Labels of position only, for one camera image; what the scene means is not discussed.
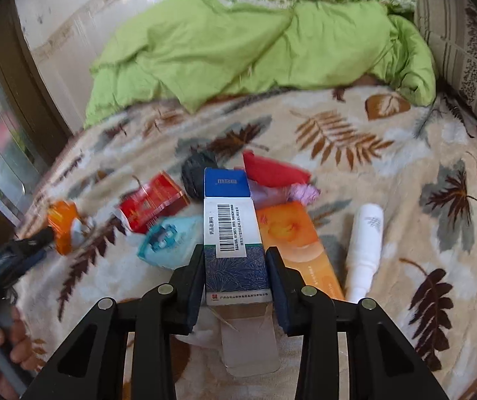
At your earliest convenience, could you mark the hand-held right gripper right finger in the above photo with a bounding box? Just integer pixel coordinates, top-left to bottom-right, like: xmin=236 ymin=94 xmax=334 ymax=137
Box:
xmin=265 ymin=247 xmax=451 ymax=400

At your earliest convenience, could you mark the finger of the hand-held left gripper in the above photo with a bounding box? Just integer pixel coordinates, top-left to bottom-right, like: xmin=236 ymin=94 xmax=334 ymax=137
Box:
xmin=0 ymin=227 xmax=56 ymax=268

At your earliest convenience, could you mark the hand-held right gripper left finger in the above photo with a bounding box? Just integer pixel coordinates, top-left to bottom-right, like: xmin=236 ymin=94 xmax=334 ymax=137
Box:
xmin=20 ymin=245 xmax=205 ymax=400

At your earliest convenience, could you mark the orange snack packet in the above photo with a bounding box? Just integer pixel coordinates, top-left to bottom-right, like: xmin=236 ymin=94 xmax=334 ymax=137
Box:
xmin=47 ymin=200 xmax=95 ymax=256

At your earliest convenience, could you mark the blue and white medicine box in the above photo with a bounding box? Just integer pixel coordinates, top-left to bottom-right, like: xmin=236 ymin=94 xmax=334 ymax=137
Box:
xmin=203 ymin=167 xmax=281 ymax=378

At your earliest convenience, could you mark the red snack packet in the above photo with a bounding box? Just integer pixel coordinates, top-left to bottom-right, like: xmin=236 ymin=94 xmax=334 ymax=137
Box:
xmin=118 ymin=171 xmax=190 ymax=234

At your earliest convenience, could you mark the purple wrapper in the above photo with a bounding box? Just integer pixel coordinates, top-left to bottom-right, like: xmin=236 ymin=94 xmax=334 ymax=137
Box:
xmin=286 ymin=183 xmax=321 ymax=207

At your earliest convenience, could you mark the teal snack packet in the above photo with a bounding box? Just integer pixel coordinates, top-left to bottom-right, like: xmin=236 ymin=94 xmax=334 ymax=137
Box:
xmin=137 ymin=214 xmax=206 ymax=271

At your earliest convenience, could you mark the orange carton box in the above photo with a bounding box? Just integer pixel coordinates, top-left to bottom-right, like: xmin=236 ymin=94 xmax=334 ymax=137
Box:
xmin=256 ymin=201 xmax=346 ymax=301

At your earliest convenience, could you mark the white spray bottle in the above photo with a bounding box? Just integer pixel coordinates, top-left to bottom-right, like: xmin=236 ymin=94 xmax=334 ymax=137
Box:
xmin=344 ymin=203 xmax=385 ymax=304

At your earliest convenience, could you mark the black plastic bag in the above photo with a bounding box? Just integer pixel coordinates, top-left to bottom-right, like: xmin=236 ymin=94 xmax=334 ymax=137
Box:
xmin=181 ymin=150 xmax=221 ymax=199

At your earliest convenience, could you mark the red plastic bag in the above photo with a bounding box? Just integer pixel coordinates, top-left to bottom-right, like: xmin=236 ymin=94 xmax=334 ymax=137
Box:
xmin=242 ymin=151 xmax=312 ymax=189

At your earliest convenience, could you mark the leaf print blanket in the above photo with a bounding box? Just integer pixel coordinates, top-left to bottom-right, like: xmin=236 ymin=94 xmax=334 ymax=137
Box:
xmin=14 ymin=85 xmax=477 ymax=400

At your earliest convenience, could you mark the green duvet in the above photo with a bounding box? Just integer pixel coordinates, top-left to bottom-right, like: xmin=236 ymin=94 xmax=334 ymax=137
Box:
xmin=84 ymin=0 xmax=437 ymax=130

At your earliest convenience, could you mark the striped beige pillow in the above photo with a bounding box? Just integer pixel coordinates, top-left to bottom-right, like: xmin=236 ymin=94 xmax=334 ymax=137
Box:
xmin=413 ymin=0 xmax=477 ymax=163

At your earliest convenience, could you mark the brown window frame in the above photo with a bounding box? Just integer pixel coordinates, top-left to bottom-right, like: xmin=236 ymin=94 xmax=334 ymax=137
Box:
xmin=0 ymin=0 xmax=73 ymax=255

